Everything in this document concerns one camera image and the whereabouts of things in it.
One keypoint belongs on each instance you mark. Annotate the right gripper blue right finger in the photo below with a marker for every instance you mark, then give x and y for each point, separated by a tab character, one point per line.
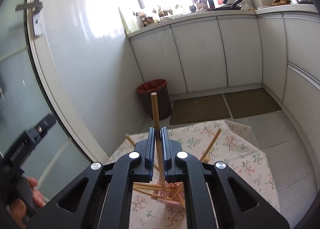
166	149

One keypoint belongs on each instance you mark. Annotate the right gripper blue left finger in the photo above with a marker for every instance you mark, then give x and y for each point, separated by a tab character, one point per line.
149	153

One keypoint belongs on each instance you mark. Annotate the pink perforated utensil basket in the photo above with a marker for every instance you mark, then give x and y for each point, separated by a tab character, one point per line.
172	203

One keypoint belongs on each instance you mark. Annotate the white lower kitchen cabinets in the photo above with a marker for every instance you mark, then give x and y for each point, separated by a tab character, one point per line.
277	47

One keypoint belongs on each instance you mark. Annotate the person's left hand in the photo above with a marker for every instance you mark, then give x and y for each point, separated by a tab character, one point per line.
18	209

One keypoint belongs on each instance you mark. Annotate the left green floor mat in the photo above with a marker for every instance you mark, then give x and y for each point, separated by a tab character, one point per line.
199	109

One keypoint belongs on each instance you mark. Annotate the green floor mat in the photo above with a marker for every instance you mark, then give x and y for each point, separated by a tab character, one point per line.
251	103
199	109

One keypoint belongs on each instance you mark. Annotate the frosted glass sliding door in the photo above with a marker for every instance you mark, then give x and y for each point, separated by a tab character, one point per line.
75	59

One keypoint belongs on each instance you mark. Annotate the right green floor mat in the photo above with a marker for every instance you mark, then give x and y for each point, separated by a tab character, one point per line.
251	103

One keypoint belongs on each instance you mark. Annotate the black frying pan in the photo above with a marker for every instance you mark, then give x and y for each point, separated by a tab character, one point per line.
229	6

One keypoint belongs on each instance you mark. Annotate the woven basket of food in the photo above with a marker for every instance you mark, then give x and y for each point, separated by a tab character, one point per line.
281	2

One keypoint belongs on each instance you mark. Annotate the silver door handle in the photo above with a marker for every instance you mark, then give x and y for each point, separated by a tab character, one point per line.
35	7

